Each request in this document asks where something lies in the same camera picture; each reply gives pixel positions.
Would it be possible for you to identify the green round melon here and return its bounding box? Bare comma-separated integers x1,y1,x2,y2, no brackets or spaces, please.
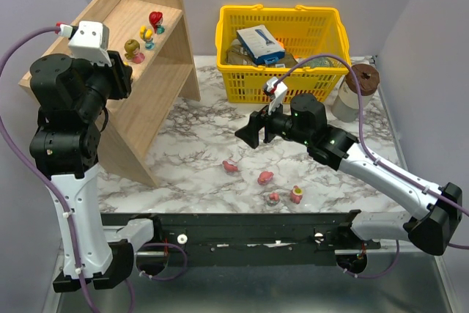
298,55,344,69

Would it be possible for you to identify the brown paper package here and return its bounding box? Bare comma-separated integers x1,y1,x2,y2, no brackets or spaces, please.
226,44,298,68

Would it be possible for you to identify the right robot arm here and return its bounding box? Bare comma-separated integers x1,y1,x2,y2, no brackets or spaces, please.
235,94,462,256

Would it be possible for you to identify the red haired mermaid toy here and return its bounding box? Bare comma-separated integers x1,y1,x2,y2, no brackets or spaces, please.
149,11,165,34

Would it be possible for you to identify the pink pig toy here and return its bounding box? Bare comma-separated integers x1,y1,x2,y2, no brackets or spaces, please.
257,171,274,185

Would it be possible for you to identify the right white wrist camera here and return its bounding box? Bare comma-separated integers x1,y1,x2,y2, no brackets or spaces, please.
262,76,288,115

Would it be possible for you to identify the brown hat duck toy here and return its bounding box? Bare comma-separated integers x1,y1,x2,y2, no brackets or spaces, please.
124,39,145,64

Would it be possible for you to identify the grey cup brown lid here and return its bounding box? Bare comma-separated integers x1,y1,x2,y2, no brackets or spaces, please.
331,63,380,122

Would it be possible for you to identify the wooden shelf unit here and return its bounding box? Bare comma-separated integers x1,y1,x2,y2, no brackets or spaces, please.
20,0,200,187

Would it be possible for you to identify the pink green toy figure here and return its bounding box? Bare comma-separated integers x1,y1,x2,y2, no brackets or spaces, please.
289,185,303,205

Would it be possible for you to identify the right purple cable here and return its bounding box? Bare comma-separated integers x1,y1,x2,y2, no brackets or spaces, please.
278,53,469,279

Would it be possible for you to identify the purple cable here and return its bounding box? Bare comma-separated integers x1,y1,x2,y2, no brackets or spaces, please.
0,25,188,313
278,53,469,279

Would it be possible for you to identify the black mounting rail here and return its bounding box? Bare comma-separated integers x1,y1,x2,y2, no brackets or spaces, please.
101,210,381,268

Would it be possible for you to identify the small pink cupcake toy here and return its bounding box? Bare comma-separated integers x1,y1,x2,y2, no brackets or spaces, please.
267,192,280,207

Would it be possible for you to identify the blue white razor box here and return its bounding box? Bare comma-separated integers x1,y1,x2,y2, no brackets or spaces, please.
237,24,286,65

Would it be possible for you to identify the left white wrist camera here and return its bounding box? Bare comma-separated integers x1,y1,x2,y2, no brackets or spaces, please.
56,21,112,67

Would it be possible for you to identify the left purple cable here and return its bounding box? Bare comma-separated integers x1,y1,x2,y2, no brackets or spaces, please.
0,25,188,313

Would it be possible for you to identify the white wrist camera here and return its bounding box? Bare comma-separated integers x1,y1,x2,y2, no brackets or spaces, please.
262,76,288,115
56,21,112,67

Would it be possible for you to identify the yellow plastic basket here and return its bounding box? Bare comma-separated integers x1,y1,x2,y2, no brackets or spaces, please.
215,4,350,103

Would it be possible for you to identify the yellow blue duck toy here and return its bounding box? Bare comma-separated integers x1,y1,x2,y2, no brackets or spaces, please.
139,26,155,50

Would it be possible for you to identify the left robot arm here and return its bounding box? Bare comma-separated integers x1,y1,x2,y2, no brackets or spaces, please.
29,51,158,292

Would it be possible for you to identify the pink flamingo toy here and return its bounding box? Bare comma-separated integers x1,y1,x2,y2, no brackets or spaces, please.
222,159,239,174

